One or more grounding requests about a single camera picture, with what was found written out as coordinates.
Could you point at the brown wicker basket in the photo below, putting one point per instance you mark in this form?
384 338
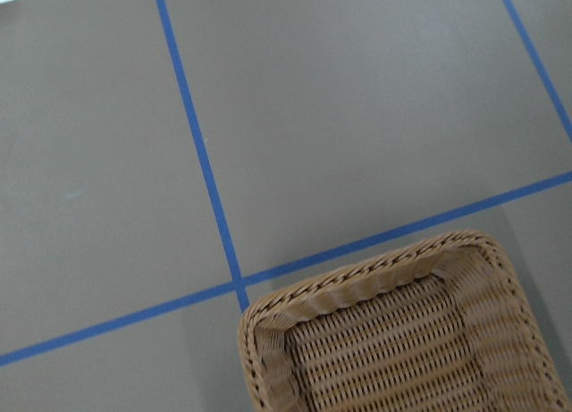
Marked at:
440 325

